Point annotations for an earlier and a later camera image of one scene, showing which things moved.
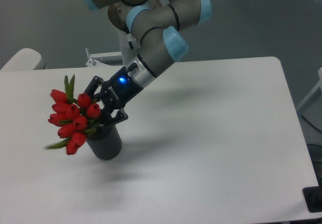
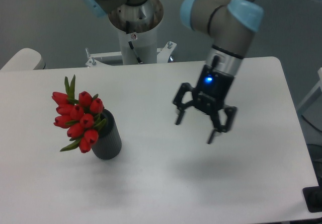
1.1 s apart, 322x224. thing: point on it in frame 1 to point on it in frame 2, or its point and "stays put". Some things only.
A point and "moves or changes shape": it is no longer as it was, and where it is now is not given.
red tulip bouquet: x=76 y=117 moves or changes shape
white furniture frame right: x=310 y=110 stays put
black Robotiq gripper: x=119 y=90 to x=209 y=96
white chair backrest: x=26 y=59 stays put
